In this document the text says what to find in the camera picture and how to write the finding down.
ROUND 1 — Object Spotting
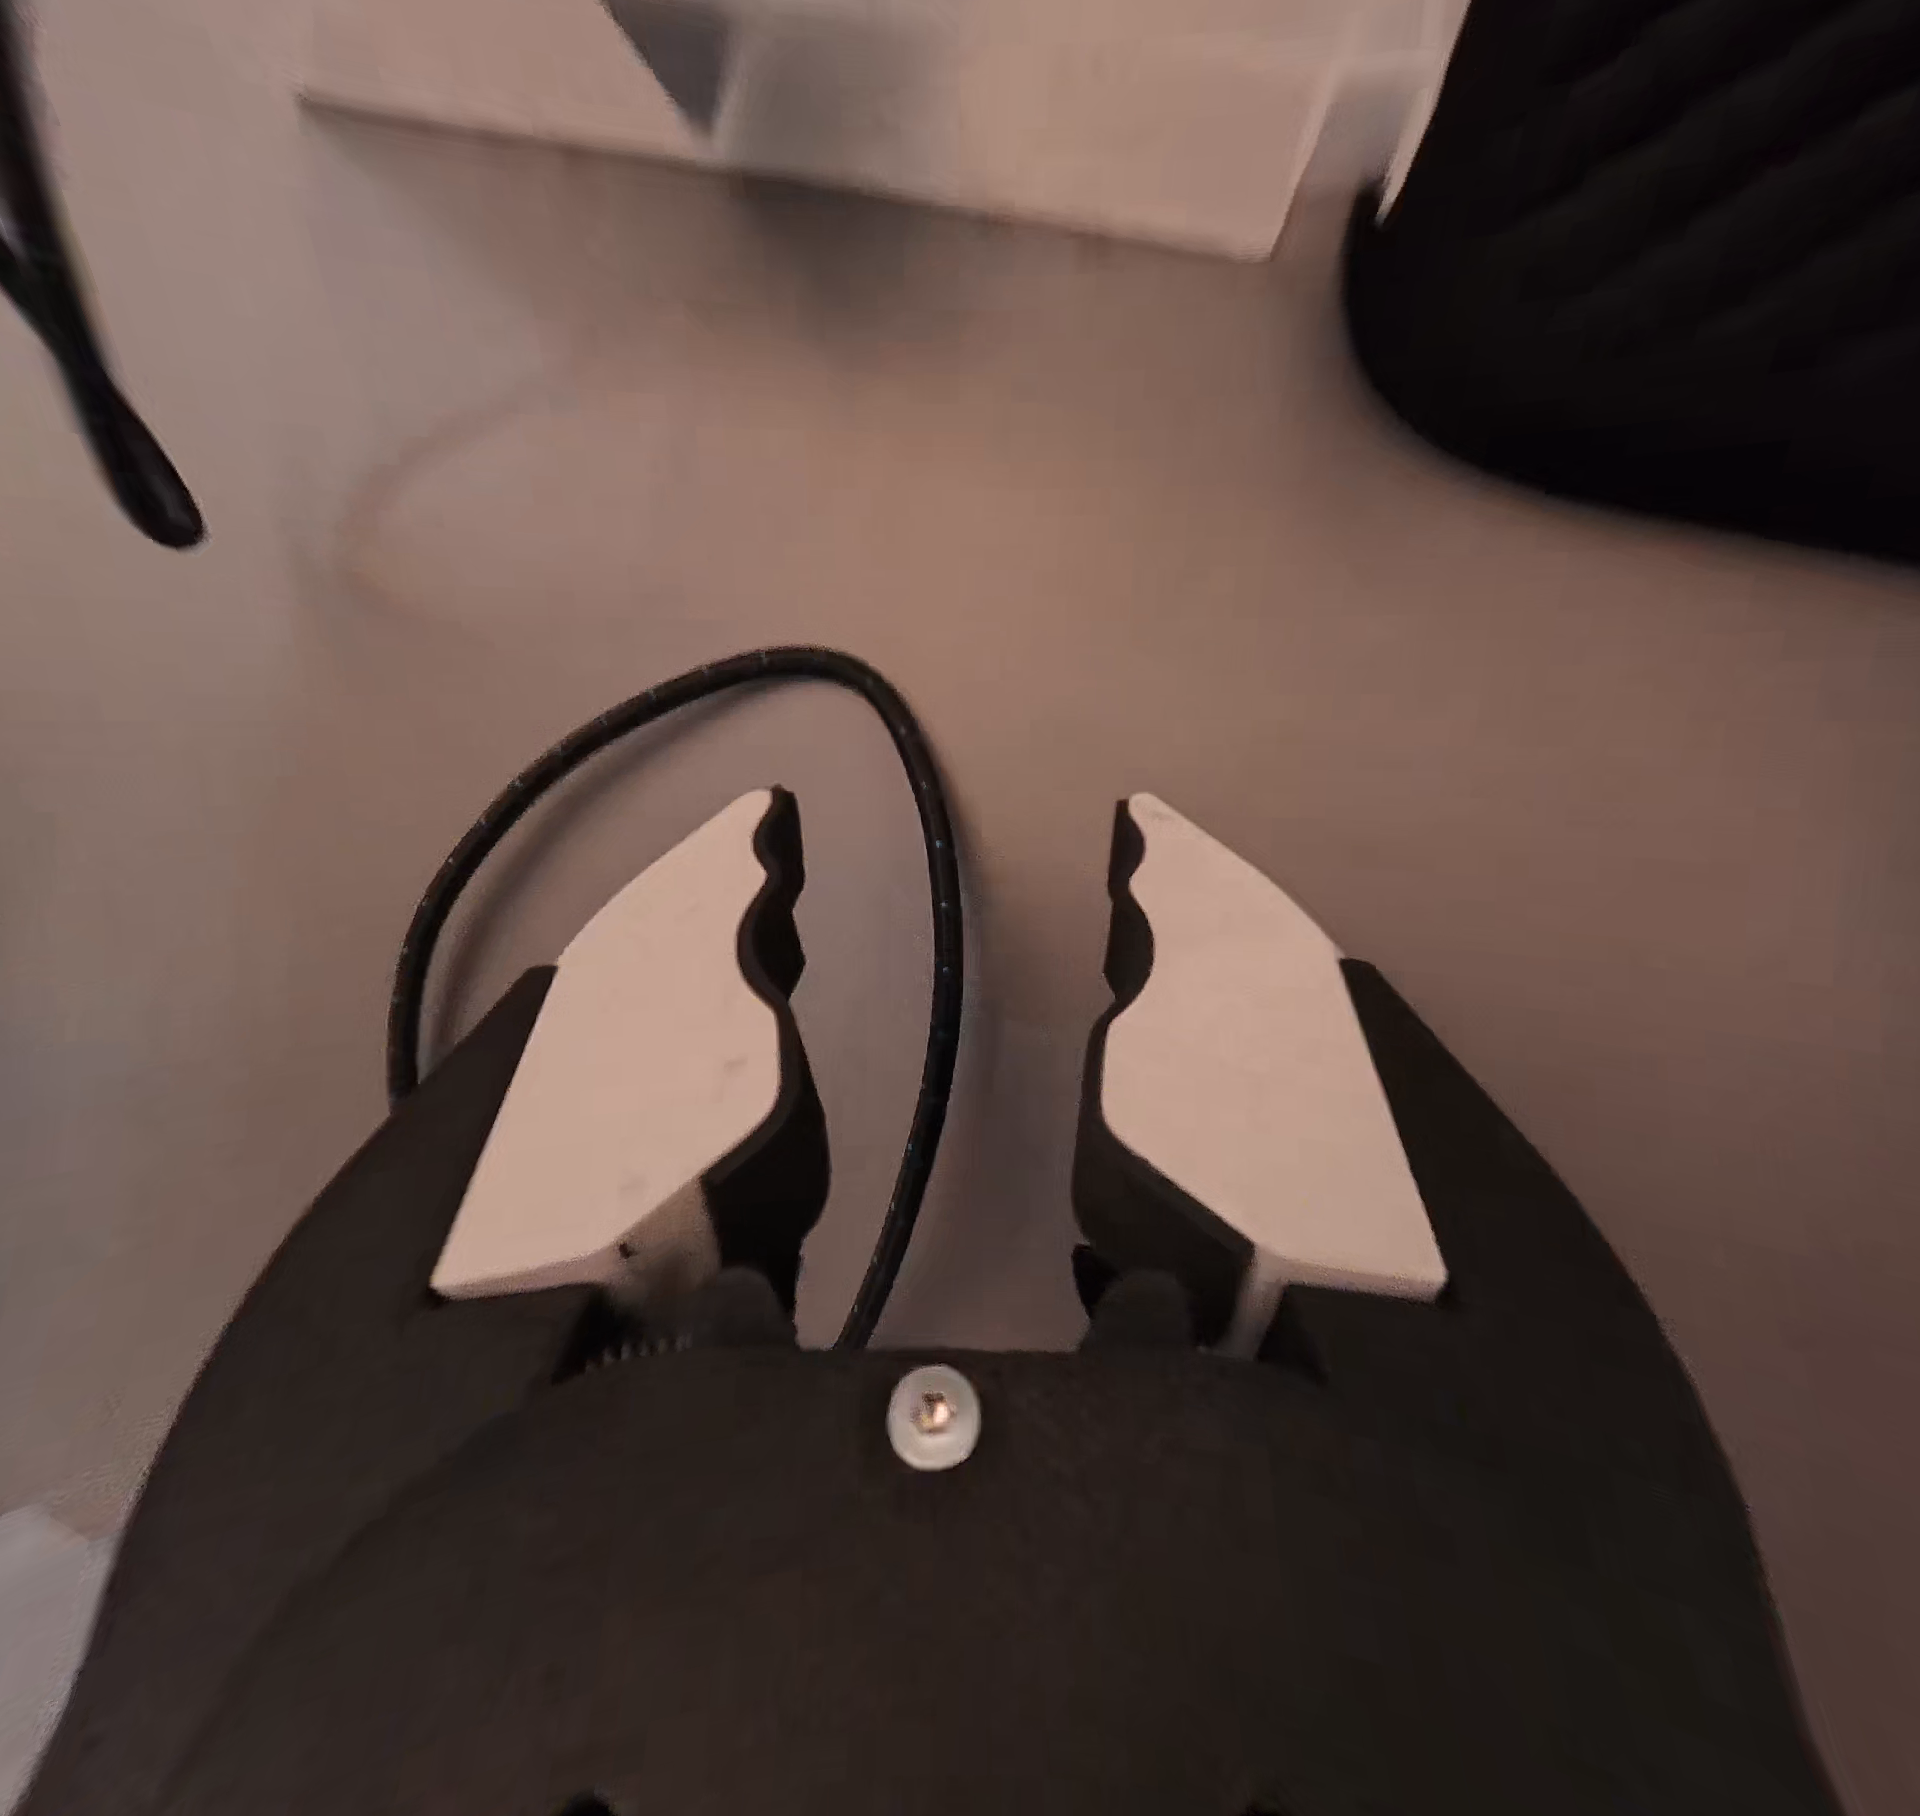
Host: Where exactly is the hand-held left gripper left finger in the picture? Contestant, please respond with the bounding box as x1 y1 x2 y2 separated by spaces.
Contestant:
434 785 830 1317

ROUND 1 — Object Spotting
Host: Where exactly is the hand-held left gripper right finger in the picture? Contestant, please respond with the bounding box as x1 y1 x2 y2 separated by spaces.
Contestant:
1070 793 1451 1356

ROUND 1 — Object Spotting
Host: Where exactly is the black braided hdmi cable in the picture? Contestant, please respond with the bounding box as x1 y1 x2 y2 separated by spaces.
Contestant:
384 647 966 1353

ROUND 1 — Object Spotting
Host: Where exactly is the black ribbed object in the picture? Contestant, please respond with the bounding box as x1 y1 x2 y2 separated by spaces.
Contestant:
1343 0 1920 568

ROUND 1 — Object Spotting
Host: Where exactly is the clear plastic bin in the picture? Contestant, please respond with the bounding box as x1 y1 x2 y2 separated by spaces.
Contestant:
293 0 1450 266

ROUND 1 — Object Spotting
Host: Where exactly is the thin black braided cable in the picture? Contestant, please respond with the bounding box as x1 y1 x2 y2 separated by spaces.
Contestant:
0 0 207 553

